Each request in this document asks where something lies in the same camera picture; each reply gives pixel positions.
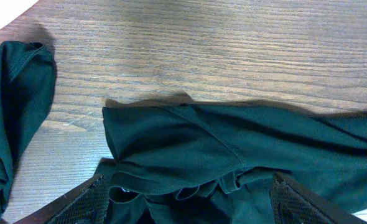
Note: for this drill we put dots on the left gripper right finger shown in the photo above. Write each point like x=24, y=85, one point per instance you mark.
x=293, y=203

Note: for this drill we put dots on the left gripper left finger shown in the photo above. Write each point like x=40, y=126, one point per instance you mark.
x=85, y=204

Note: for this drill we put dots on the white printed shirt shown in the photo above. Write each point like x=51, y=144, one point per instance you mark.
x=12, y=9

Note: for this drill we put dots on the black t-shirt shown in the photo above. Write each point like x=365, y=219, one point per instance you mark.
x=215, y=163

